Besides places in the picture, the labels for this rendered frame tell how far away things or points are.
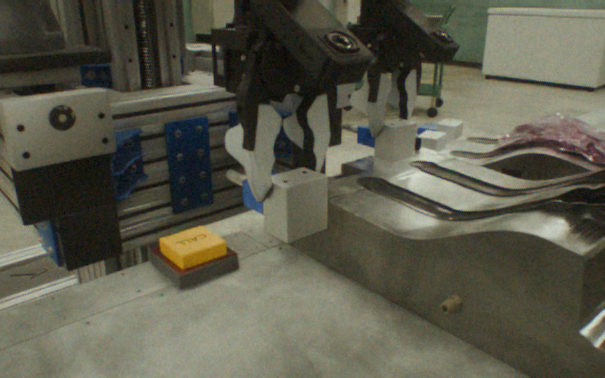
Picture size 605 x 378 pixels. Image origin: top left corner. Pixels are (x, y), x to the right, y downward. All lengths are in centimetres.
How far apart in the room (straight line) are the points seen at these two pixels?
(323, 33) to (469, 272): 26
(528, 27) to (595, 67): 97
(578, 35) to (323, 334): 683
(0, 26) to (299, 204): 55
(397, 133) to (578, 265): 37
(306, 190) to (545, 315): 23
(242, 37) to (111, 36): 61
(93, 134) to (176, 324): 33
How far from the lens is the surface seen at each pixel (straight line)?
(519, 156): 84
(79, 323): 59
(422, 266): 54
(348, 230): 59
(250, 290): 60
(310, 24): 41
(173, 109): 97
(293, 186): 45
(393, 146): 74
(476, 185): 71
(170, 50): 107
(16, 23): 86
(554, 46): 732
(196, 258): 62
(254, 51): 44
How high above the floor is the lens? 112
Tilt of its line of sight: 22 degrees down
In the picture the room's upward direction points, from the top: straight up
